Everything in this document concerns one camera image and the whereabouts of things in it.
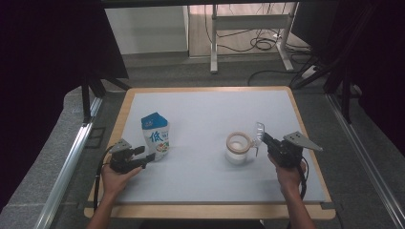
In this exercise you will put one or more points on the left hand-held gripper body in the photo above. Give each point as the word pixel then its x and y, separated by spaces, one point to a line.
pixel 122 162

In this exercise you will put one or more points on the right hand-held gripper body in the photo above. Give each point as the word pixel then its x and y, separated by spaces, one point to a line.
pixel 288 154

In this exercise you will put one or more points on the blue and white milk pouch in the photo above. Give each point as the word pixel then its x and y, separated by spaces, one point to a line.
pixel 156 136

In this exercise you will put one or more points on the person's left hand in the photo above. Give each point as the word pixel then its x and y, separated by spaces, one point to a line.
pixel 113 181

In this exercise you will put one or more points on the person's right hand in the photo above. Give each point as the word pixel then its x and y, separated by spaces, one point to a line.
pixel 288 178

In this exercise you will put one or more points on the black tripod stand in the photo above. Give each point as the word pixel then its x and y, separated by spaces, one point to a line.
pixel 86 101

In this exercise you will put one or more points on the wooden table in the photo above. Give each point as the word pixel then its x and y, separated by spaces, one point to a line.
pixel 203 211

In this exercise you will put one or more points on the white power strip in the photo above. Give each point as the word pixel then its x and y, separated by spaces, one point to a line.
pixel 309 72

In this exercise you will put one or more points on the black metal stand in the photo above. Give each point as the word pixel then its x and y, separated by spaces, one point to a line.
pixel 345 95

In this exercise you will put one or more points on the dark curtain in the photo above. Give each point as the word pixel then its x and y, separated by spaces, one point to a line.
pixel 41 63
pixel 382 63

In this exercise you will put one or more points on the aluminium floor rail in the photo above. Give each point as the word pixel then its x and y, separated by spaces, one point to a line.
pixel 366 162
pixel 63 178

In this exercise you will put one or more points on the white metal desk frame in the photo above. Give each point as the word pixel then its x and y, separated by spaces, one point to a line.
pixel 248 21

